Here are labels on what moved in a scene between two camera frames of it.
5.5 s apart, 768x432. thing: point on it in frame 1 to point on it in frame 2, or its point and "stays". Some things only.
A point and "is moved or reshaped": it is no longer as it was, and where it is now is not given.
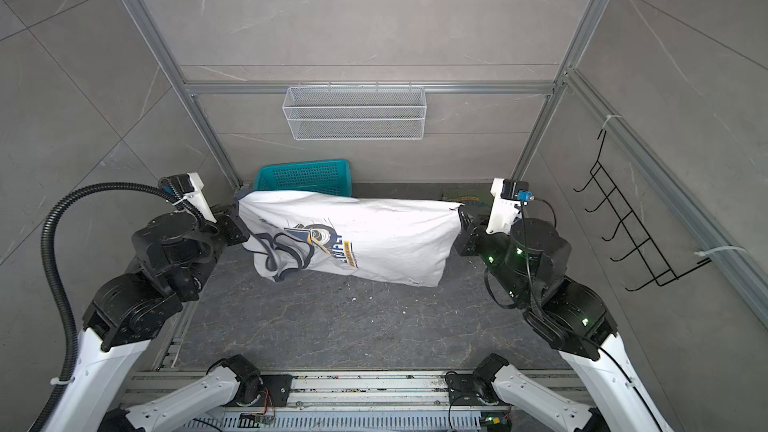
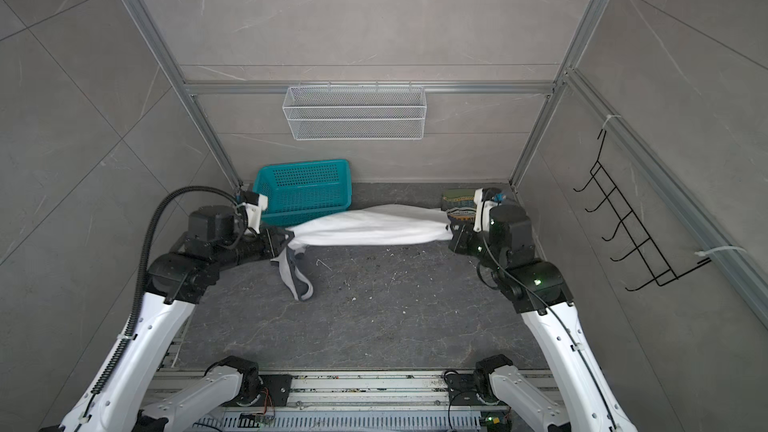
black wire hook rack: x=626 y=217 stays
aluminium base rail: x=337 y=401 stays
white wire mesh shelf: x=354 y=113 stays
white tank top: x=291 y=233 is moved or reshaped
